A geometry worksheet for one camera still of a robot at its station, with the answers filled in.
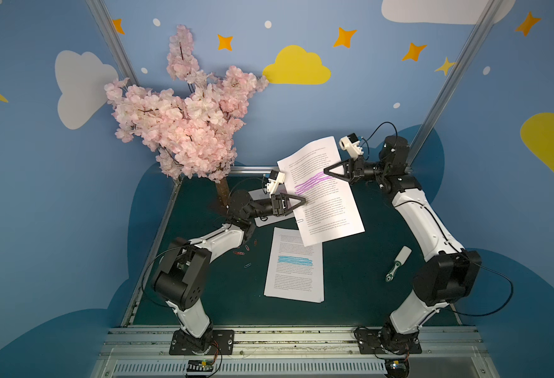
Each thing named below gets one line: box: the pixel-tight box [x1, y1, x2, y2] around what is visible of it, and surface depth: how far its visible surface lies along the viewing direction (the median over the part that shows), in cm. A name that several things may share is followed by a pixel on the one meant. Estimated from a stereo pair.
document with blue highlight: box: [263, 226, 325, 304], surface depth 92 cm
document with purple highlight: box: [277, 136, 366, 248], surface depth 70 cm
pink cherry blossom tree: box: [103, 24, 269, 207], surface depth 67 cm
